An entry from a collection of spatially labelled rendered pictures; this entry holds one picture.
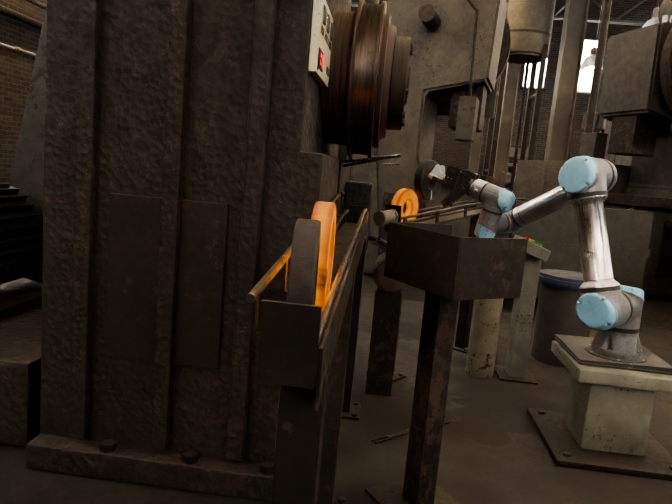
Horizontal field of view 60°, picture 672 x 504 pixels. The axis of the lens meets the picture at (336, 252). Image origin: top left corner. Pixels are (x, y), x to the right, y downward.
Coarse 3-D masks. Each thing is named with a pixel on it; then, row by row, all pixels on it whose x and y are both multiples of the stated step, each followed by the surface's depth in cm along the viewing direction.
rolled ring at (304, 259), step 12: (300, 228) 75; (312, 228) 75; (300, 240) 73; (312, 240) 73; (300, 252) 72; (312, 252) 72; (300, 264) 71; (312, 264) 71; (288, 276) 71; (300, 276) 71; (312, 276) 71; (288, 288) 70; (300, 288) 70; (312, 288) 70; (288, 300) 70; (300, 300) 70; (312, 300) 71
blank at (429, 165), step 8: (424, 160) 223; (432, 160) 222; (424, 168) 218; (432, 168) 223; (416, 176) 219; (424, 176) 219; (416, 184) 219; (424, 184) 220; (432, 184) 227; (440, 184) 229; (416, 192) 221; (424, 192) 221; (432, 192) 225; (424, 200) 225
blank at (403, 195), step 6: (396, 192) 228; (402, 192) 227; (408, 192) 229; (414, 192) 233; (396, 198) 226; (402, 198) 227; (408, 198) 230; (414, 198) 233; (396, 204) 225; (402, 204) 227; (408, 204) 234; (414, 204) 234; (402, 210) 228; (408, 210) 235; (414, 210) 235
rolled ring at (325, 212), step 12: (324, 204) 94; (312, 216) 91; (324, 216) 91; (324, 228) 90; (324, 240) 89; (324, 252) 89; (324, 264) 89; (324, 276) 89; (324, 288) 90; (324, 300) 92
